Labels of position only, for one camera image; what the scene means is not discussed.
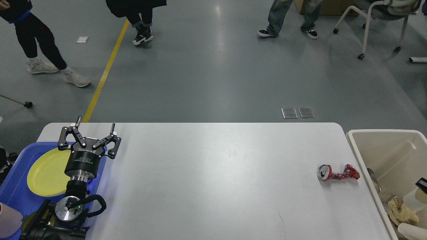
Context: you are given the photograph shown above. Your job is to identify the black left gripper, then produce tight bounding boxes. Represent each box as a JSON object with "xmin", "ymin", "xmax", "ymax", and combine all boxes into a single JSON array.
[{"xmin": 58, "ymin": 116, "xmax": 122, "ymax": 179}]

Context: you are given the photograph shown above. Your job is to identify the white paper cup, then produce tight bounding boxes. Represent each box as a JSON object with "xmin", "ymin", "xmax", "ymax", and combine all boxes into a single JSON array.
[
  {"xmin": 397, "ymin": 223, "xmax": 427, "ymax": 240},
  {"xmin": 403, "ymin": 187, "xmax": 427, "ymax": 211}
]

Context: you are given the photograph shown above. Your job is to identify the brown paper ball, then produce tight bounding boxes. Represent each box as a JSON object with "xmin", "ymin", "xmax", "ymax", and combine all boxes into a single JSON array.
[{"xmin": 387, "ymin": 196, "xmax": 419, "ymax": 226}]

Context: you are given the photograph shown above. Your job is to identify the yellow plate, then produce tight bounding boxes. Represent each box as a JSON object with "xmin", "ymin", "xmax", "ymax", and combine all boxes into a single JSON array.
[{"xmin": 26, "ymin": 149, "xmax": 71, "ymax": 195}]

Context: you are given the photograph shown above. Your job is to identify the grey mug yellow inside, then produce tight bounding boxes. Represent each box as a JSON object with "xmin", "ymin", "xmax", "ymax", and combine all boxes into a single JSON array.
[{"xmin": 21, "ymin": 211, "xmax": 55, "ymax": 233}]

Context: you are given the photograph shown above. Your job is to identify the crushed red can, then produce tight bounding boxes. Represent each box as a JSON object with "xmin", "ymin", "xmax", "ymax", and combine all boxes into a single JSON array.
[{"xmin": 317, "ymin": 164, "xmax": 360, "ymax": 181}]

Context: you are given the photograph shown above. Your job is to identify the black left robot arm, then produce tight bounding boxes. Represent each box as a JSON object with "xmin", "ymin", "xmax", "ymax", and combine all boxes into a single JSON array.
[{"xmin": 19, "ymin": 116, "xmax": 121, "ymax": 240}]

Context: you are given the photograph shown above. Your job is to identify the beige plastic bin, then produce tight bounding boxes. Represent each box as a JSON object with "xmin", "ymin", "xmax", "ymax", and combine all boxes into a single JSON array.
[{"xmin": 347, "ymin": 129, "xmax": 427, "ymax": 240}]

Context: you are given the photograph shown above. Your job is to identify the chair leg with caster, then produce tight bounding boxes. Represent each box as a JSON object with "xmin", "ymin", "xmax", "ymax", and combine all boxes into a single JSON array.
[{"xmin": 0, "ymin": 94, "xmax": 33, "ymax": 108}]

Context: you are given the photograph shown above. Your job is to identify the blue plastic tray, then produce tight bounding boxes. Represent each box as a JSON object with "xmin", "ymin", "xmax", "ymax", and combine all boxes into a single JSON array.
[{"xmin": 0, "ymin": 142, "xmax": 106, "ymax": 240}]

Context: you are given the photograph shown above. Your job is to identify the pink cup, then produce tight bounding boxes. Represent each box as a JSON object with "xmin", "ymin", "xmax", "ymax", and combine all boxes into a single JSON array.
[{"xmin": 0, "ymin": 203, "xmax": 23, "ymax": 239}]

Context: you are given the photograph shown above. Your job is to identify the white paper on floor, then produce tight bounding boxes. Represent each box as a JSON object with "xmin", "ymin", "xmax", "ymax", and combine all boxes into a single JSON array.
[{"xmin": 76, "ymin": 36, "xmax": 89, "ymax": 43}]

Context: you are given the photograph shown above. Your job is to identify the white bar on floor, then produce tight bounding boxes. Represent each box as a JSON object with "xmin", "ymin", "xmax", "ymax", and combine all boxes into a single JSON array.
[{"xmin": 409, "ymin": 57, "xmax": 427, "ymax": 63}]

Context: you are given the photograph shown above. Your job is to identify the person in black leggings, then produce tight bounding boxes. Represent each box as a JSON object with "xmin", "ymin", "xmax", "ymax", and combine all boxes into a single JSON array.
[{"xmin": 0, "ymin": 0, "xmax": 91, "ymax": 88}]

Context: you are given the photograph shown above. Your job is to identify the floor socket plate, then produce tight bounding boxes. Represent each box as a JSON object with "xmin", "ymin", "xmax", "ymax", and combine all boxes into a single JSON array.
[
  {"xmin": 282, "ymin": 108, "xmax": 298, "ymax": 119},
  {"xmin": 298, "ymin": 107, "xmax": 315, "ymax": 118}
]

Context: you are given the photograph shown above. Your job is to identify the person in black clothes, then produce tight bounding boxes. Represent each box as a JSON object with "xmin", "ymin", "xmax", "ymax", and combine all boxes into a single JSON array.
[{"xmin": 105, "ymin": 0, "xmax": 167, "ymax": 46}]

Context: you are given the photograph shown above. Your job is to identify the white office chair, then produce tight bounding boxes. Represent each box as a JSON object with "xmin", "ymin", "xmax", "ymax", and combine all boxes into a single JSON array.
[{"xmin": 333, "ymin": 0, "xmax": 421, "ymax": 60}]

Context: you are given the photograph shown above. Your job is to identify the cardboard box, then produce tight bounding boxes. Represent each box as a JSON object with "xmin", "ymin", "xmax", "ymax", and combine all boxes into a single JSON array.
[{"xmin": 293, "ymin": 0, "xmax": 356, "ymax": 16}]

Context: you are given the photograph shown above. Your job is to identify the person in blue jeans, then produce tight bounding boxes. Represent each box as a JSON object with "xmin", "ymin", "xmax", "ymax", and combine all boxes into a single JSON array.
[{"xmin": 257, "ymin": 0, "xmax": 323, "ymax": 39}]

